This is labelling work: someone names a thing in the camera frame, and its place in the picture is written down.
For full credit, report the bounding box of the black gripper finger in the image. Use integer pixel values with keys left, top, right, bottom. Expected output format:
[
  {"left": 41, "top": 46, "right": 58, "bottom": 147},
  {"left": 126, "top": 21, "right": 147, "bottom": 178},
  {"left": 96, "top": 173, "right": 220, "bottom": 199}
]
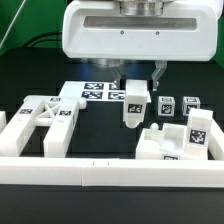
[
  {"left": 152, "top": 61, "right": 167, "bottom": 91},
  {"left": 111, "top": 67, "right": 126, "bottom": 90}
]

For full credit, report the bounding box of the white chair seat plate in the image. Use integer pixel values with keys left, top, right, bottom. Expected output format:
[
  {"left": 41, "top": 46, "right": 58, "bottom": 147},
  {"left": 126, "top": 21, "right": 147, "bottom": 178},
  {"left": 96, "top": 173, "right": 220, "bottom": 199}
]
[{"left": 135, "top": 123, "right": 209, "bottom": 161}]

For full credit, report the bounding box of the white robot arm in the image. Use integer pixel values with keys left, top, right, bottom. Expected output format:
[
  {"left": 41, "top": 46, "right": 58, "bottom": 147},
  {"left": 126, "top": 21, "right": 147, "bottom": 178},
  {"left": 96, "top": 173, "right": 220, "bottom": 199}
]
[{"left": 62, "top": 0, "right": 224, "bottom": 80}]

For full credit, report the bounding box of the white marker base plate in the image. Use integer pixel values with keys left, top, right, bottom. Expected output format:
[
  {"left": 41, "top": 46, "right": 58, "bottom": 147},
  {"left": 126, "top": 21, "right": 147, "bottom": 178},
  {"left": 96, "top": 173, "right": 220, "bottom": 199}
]
[{"left": 59, "top": 80, "right": 153, "bottom": 104}]

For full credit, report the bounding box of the white chair backrest frame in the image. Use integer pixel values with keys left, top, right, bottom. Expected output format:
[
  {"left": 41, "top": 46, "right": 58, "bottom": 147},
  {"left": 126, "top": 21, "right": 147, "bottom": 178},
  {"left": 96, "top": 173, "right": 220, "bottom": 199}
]
[{"left": 0, "top": 95, "right": 87, "bottom": 158}]

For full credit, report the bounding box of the white fence right wall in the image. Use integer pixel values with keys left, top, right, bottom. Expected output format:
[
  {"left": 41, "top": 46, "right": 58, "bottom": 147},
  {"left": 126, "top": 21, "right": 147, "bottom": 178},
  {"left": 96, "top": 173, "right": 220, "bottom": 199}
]
[{"left": 209, "top": 127, "right": 224, "bottom": 161}]

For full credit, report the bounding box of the white fence wall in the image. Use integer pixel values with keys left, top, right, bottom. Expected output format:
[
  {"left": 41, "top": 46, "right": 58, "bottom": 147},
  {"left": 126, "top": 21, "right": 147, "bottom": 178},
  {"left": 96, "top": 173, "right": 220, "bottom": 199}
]
[
  {"left": 0, "top": 157, "right": 224, "bottom": 188},
  {"left": 0, "top": 111, "right": 7, "bottom": 133},
  {"left": 209, "top": 127, "right": 224, "bottom": 161}
]

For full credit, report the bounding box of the white fence front wall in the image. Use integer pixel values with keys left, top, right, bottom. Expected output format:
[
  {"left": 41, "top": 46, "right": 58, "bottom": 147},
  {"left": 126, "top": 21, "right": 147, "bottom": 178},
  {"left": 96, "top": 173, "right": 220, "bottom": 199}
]
[{"left": 0, "top": 157, "right": 224, "bottom": 188}]

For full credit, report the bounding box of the black cable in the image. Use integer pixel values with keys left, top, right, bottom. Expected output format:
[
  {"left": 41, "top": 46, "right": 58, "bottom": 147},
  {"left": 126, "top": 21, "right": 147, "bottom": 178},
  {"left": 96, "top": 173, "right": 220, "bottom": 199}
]
[{"left": 24, "top": 30, "right": 64, "bottom": 48}]

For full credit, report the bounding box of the white fence left wall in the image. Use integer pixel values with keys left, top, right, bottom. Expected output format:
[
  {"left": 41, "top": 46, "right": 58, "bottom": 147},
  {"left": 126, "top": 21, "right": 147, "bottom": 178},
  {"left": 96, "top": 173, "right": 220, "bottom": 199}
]
[{"left": 0, "top": 111, "right": 7, "bottom": 133}]

